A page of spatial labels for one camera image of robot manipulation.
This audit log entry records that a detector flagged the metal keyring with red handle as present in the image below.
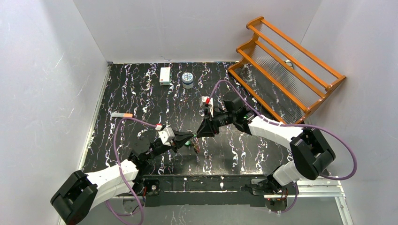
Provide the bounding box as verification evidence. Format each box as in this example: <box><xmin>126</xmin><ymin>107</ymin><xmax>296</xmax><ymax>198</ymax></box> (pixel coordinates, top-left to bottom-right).
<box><xmin>184</xmin><ymin>135</ymin><xmax>200</xmax><ymax>154</ymax></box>

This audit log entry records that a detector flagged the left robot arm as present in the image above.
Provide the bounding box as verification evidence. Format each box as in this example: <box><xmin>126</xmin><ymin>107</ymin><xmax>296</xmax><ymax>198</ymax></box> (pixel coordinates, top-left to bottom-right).
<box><xmin>50</xmin><ymin>128</ymin><xmax>195</xmax><ymax>225</ymax></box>

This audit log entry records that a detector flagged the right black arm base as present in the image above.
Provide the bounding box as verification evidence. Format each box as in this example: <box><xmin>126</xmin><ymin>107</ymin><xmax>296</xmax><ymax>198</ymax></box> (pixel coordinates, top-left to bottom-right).
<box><xmin>241</xmin><ymin>179</ymin><xmax>289</xmax><ymax>212</ymax></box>

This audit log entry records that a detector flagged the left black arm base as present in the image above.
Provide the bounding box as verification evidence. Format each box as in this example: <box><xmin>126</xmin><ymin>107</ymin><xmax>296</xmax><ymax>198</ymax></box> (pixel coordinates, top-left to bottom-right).
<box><xmin>113</xmin><ymin>176</ymin><xmax>161</xmax><ymax>199</ymax></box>

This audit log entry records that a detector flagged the white orange marker tube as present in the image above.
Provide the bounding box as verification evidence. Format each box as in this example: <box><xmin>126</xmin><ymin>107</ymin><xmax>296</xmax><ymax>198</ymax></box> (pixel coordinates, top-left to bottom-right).
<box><xmin>111</xmin><ymin>112</ymin><xmax>133</xmax><ymax>118</ymax></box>

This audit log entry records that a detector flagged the white small box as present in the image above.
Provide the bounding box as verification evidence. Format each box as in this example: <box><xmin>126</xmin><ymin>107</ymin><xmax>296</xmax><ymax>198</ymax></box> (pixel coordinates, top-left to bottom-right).
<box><xmin>159</xmin><ymin>67</ymin><xmax>171</xmax><ymax>86</ymax></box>

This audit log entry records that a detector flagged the orange wooden shoe rack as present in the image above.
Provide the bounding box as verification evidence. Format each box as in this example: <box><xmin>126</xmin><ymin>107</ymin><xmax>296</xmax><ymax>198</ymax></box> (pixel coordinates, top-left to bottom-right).
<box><xmin>228</xmin><ymin>16</ymin><xmax>346</xmax><ymax>124</ymax></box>

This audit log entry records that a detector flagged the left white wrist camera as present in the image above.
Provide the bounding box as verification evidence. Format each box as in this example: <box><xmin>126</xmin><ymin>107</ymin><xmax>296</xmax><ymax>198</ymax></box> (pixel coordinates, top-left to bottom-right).
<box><xmin>158</xmin><ymin>127</ymin><xmax>175</xmax><ymax>146</ymax></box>

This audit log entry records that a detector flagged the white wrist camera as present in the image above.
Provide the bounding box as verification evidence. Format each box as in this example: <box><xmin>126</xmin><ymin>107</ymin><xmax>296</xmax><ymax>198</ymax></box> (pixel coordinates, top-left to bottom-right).
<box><xmin>158</xmin><ymin>127</ymin><xmax>175</xmax><ymax>146</ymax></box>
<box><xmin>200</xmin><ymin>96</ymin><xmax>214</xmax><ymax>118</ymax></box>

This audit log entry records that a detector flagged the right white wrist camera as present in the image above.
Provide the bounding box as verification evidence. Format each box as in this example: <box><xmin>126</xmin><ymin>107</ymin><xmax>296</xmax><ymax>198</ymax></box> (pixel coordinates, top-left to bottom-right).
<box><xmin>200</xmin><ymin>96</ymin><xmax>214</xmax><ymax>118</ymax></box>

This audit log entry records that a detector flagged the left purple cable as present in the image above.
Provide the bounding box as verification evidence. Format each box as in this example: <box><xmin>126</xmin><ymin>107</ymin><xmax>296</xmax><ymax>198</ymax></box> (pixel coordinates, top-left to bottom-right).
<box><xmin>105</xmin><ymin>116</ymin><xmax>163</xmax><ymax>225</ymax></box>

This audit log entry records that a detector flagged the purple cable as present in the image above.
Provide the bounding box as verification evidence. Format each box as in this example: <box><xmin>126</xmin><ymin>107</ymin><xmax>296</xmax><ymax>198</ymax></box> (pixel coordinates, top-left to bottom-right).
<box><xmin>105</xmin><ymin>116</ymin><xmax>163</xmax><ymax>225</ymax></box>
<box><xmin>202</xmin><ymin>80</ymin><xmax>358</xmax><ymax>214</ymax></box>

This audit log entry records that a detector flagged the aluminium rail frame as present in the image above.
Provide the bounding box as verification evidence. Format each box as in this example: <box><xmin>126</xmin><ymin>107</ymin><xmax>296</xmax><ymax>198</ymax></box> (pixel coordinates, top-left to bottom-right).
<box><xmin>58</xmin><ymin>175</ymin><xmax>354</xmax><ymax>225</ymax></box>

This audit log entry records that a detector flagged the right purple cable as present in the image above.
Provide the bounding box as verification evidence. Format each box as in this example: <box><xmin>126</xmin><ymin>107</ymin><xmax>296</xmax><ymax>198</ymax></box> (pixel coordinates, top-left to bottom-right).
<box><xmin>202</xmin><ymin>80</ymin><xmax>358</xmax><ymax>214</ymax></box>

